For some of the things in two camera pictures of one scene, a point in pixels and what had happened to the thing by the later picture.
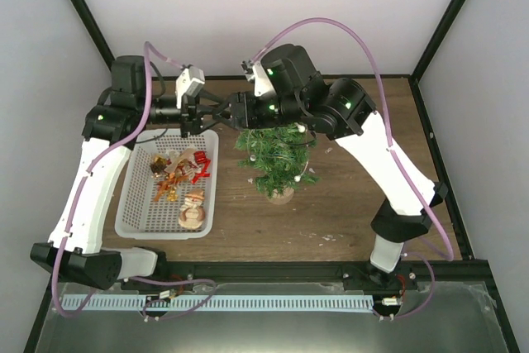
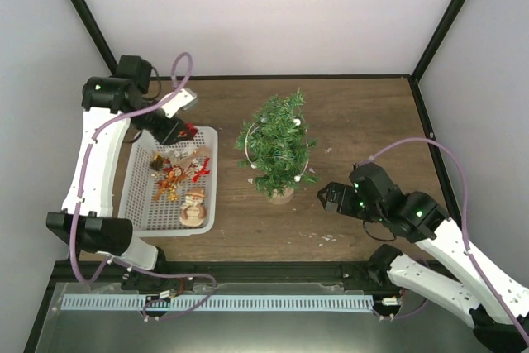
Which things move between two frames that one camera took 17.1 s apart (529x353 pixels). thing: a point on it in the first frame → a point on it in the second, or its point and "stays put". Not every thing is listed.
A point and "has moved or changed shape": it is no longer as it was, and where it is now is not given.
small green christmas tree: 279,157 stays put
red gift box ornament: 200,156 has moved or changed shape
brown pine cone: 159,164 stays put
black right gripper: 245,114 → 334,189
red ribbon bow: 204,172 stays put
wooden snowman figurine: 192,213 stays put
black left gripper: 193,114 → 165,136
